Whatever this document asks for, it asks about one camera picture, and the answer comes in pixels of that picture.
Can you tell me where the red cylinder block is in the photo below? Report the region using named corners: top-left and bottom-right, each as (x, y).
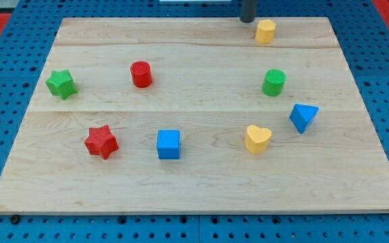
top-left (130, 61), bottom-right (153, 88)

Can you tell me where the blue cube block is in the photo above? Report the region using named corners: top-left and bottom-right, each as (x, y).
top-left (156, 130), bottom-right (180, 159)

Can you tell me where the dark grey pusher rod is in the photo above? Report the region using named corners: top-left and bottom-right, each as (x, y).
top-left (240, 0), bottom-right (258, 23)

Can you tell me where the yellow hexagon block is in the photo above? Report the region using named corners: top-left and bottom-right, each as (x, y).
top-left (255, 20), bottom-right (276, 44)

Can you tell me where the green cylinder block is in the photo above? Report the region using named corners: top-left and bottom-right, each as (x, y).
top-left (262, 69), bottom-right (286, 97)

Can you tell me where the blue triangle block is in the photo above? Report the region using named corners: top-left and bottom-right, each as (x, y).
top-left (290, 104), bottom-right (319, 134)

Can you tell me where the green star block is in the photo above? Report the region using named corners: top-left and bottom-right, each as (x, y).
top-left (45, 70), bottom-right (78, 100)

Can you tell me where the red star block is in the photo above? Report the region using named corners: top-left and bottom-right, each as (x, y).
top-left (84, 125), bottom-right (119, 160)

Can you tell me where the yellow heart block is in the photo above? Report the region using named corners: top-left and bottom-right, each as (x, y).
top-left (244, 125), bottom-right (272, 154)

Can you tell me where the wooden board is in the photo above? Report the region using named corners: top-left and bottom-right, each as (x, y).
top-left (0, 17), bottom-right (389, 215)

